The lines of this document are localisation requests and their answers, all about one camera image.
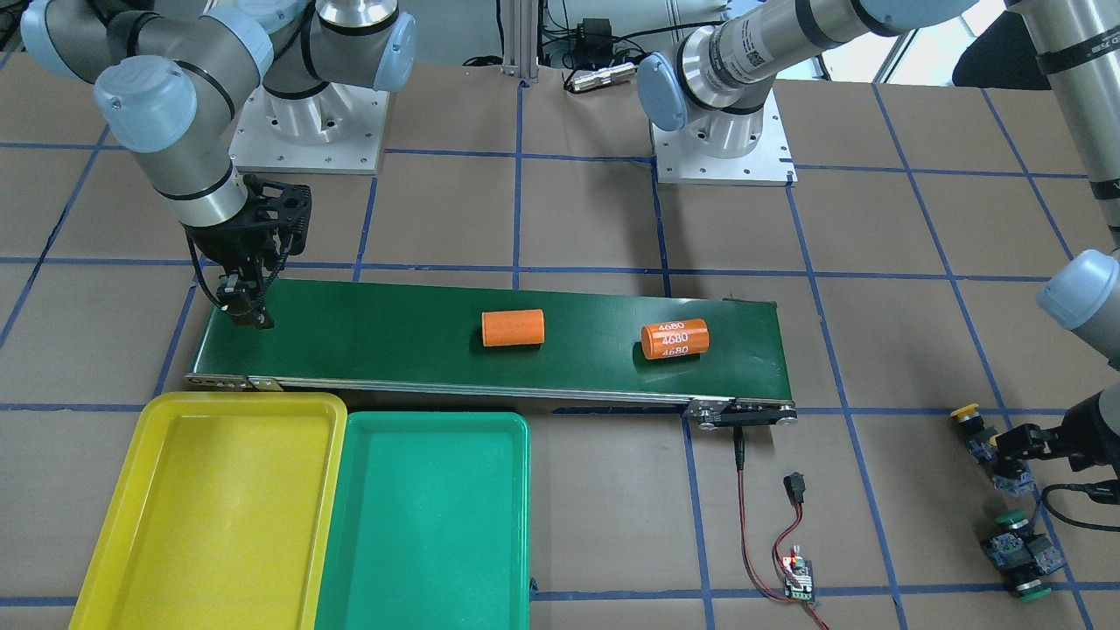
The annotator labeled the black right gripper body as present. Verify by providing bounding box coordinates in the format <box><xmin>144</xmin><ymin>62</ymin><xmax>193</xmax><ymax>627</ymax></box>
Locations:
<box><xmin>185</xmin><ymin>174</ymin><xmax>312</xmax><ymax>294</ymax></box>

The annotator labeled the silver cylinder on floor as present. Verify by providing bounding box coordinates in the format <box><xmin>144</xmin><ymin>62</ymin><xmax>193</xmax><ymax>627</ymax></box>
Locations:
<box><xmin>563</xmin><ymin>61</ymin><xmax>637</xmax><ymax>95</ymax></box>

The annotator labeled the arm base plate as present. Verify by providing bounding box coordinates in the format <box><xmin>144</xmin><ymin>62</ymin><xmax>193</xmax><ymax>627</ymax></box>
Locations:
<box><xmin>648</xmin><ymin>92</ymin><xmax>799</xmax><ymax>186</ymax></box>
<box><xmin>228</xmin><ymin>84</ymin><xmax>391</xmax><ymax>175</ymax></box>

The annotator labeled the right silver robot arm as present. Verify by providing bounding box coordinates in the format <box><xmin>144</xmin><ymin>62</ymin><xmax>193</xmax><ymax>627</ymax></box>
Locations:
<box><xmin>19</xmin><ymin>1</ymin><xmax>417</xmax><ymax>328</ymax></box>

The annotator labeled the small motor controller board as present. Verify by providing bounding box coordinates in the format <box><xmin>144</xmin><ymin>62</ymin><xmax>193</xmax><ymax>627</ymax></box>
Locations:
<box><xmin>780</xmin><ymin>555</ymin><xmax>816</xmax><ymax>606</ymax></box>

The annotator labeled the plain orange cylinder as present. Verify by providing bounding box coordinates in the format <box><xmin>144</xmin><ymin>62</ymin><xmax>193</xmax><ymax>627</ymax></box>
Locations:
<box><xmin>480</xmin><ymin>311</ymin><xmax>547</xmax><ymax>348</ymax></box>

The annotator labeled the yellow push button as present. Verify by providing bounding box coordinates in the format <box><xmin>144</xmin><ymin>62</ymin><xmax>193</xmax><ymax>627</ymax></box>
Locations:
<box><xmin>948</xmin><ymin>404</ymin><xmax>998</xmax><ymax>464</ymax></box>
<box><xmin>991</xmin><ymin>461</ymin><xmax>1035</xmax><ymax>497</ymax></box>

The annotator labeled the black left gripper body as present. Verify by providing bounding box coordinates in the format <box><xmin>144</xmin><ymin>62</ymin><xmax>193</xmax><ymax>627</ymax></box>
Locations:
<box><xmin>992</xmin><ymin>423</ymin><xmax>1068</xmax><ymax>462</ymax></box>

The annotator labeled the orange cylinder marked 4680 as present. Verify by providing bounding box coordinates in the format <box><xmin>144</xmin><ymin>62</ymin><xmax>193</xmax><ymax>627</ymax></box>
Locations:
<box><xmin>640</xmin><ymin>318</ymin><xmax>711</xmax><ymax>361</ymax></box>

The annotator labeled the red black power cable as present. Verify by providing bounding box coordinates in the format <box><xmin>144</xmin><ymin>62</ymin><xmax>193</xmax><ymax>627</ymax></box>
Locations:
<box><xmin>732</xmin><ymin>427</ymin><xmax>830</xmax><ymax>630</ymax></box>

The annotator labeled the black inline switch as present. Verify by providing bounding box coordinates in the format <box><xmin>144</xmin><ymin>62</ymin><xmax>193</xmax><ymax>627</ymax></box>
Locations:
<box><xmin>781</xmin><ymin>472</ymin><xmax>808</xmax><ymax>508</ymax></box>

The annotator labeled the yellow plastic tray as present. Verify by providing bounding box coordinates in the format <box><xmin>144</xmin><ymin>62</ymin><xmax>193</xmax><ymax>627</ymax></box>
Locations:
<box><xmin>69</xmin><ymin>392</ymin><xmax>347</xmax><ymax>629</ymax></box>

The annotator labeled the green conveyor belt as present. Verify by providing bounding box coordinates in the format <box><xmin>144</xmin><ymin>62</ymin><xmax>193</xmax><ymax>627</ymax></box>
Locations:
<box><xmin>186</xmin><ymin>279</ymin><xmax>799</xmax><ymax>427</ymax></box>

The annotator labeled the green push button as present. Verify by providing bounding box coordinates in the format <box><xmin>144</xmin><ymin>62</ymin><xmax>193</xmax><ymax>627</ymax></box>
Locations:
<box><xmin>1004</xmin><ymin>535</ymin><xmax>1067</xmax><ymax>602</ymax></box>
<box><xmin>980</xmin><ymin>509</ymin><xmax>1033</xmax><ymax>571</ymax></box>

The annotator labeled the aluminium frame post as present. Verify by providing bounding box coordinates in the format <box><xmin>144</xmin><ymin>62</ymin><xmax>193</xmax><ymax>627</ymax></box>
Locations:
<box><xmin>496</xmin><ymin>1</ymin><xmax>543</xmax><ymax>84</ymax></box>

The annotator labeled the green plastic tray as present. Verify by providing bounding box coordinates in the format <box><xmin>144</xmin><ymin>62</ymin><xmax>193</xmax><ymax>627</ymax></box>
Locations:
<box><xmin>315</xmin><ymin>411</ymin><xmax>531</xmax><ymax>629</ymax></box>

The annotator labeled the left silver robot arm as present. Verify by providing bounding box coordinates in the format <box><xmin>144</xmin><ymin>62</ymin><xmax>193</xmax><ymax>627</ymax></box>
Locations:
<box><xmin>283</xmin><ymin>66</ymin><xmax>1117</xmax><ymax>453</ymax></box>

